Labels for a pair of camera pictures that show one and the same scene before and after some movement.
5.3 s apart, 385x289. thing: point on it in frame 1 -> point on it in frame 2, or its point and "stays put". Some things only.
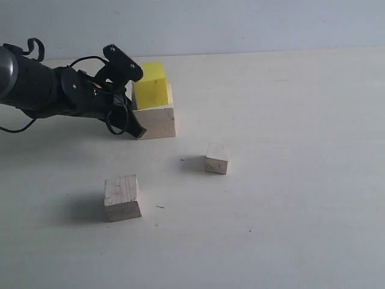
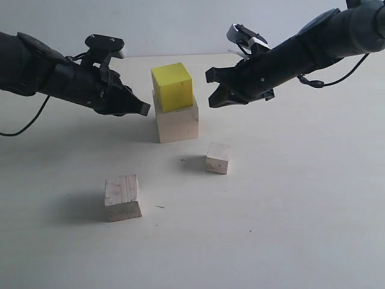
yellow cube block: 153,90 -> 175,86
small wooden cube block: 216,157 stays put
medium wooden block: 121,198 stays put
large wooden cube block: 159,120 -> 178,124
